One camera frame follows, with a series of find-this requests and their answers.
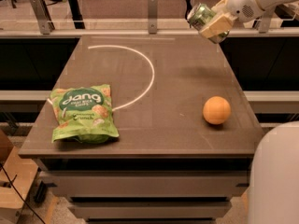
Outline black floor cable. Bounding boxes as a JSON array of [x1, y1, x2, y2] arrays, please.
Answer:
[[0, 162, 47, 224]]

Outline green soda can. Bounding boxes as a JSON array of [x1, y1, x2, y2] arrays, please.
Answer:
[[187, 4, 229, 44]]

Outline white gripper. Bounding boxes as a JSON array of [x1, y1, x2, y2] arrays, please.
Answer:
[[200, 0, 264, 38]]

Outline cardboard box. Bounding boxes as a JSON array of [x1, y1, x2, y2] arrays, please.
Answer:
[[0, 131, 37, 224]]

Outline grey drawer cabinet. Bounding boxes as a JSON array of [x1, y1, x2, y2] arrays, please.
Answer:
[[40, 156, 252, 224]]

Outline horizontal metal rail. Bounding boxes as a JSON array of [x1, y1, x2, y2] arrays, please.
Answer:
[[0, 27, 299, 37]]

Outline left metal bracket post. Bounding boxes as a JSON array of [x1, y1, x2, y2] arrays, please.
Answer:
[[29, 0, 52, 35]]

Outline middle metal bracket post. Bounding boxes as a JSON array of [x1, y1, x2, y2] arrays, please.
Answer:
[[148, 0, 158, 34]]

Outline orange ball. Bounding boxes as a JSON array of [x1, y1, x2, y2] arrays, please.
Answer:
[[203, 96, 231, 125]]

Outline right metal bracket post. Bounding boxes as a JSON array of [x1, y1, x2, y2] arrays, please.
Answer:
[[258, 7, 276, 34]]

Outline green rice chips bag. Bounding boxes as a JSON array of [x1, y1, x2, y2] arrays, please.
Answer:
[[50, 84, 119, 144]]

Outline metal bracket post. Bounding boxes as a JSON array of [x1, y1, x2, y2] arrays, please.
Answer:
[[148, 0, 158, 34], [29, 0, 52, 35], [258, 7, 276, 34]]

